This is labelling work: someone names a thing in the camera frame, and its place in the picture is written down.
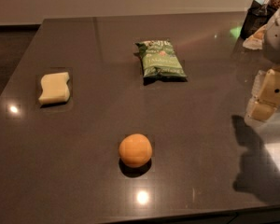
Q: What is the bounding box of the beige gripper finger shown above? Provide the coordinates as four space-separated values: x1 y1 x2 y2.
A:
251 70 266 96
247 68 280 121

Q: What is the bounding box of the green jalapeno chip bag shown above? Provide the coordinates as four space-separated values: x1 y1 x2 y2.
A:
136 40 187 82

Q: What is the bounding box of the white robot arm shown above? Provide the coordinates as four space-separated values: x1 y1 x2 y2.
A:
246 8 280 121

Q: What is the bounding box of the black snack bag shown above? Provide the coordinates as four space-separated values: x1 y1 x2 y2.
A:
240 0 276 39

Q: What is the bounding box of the clear wrapped pastry packet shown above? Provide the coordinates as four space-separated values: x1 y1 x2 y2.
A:
243 25 267 50

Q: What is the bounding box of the orange fruit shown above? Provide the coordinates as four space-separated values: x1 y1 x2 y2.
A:
119 133 152 168

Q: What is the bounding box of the yellow wavy sponge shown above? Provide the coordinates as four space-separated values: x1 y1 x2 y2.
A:
38 72 70 105

